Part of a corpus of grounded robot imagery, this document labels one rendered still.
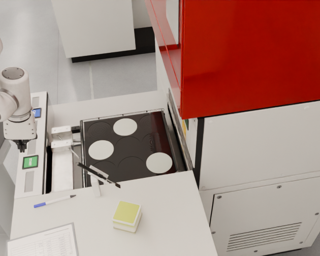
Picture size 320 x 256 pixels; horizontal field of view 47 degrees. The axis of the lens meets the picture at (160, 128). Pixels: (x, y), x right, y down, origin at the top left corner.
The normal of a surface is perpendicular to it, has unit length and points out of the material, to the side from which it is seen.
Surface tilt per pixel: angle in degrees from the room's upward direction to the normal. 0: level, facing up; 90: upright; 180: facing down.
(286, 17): 90
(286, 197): 90
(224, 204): 90
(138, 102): 0
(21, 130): 91
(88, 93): 0
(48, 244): 0
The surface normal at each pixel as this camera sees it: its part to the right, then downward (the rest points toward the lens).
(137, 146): -0.03, -0.69
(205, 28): 0.17, 0.72
